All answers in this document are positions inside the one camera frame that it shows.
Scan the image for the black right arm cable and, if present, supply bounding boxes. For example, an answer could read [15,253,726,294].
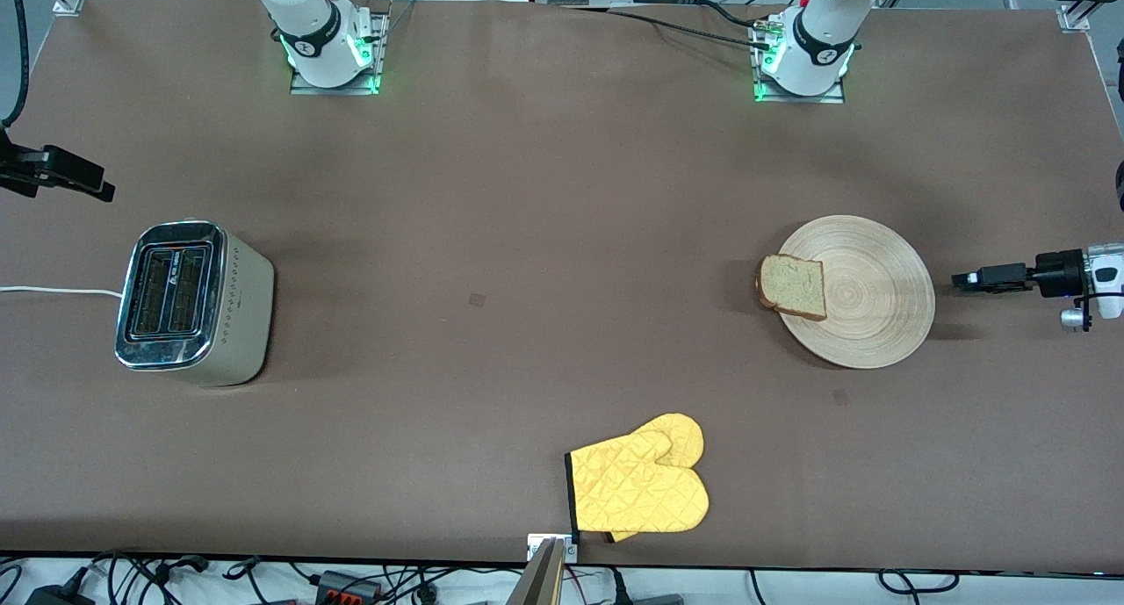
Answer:
[0,0,32,132]

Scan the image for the aluminium profile bar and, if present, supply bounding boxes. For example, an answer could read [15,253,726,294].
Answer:
[505,537,567,605]

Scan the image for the black box with orange connectors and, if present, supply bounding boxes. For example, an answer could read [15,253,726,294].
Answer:
[314,570,385,602]

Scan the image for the small metal edge bracket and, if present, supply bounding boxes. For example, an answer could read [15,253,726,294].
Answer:
[526,533,580,564]

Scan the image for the chrome two-slot toaster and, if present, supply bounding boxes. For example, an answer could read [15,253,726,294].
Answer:
[113,219,276,388]

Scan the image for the yellow quilted oven mitt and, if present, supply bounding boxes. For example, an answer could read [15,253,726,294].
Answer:
[604,413,706,544]
[565,429,710,536]

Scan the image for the brown bread slice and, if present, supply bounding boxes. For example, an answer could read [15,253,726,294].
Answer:
[756,254,828,322]

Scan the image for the thin black table cable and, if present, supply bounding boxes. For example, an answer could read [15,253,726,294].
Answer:
[562,4,778,54]

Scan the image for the round wooden plate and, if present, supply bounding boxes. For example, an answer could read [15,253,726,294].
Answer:
[776,214,937,371]

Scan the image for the white toaster power cable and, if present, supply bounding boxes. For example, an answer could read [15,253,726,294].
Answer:
[0,284,124,299]

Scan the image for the black power adapter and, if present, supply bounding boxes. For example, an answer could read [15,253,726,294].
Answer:
[25,585,96,605]

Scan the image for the thick black base cable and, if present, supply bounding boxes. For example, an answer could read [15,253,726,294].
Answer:
[696,0,774,33]

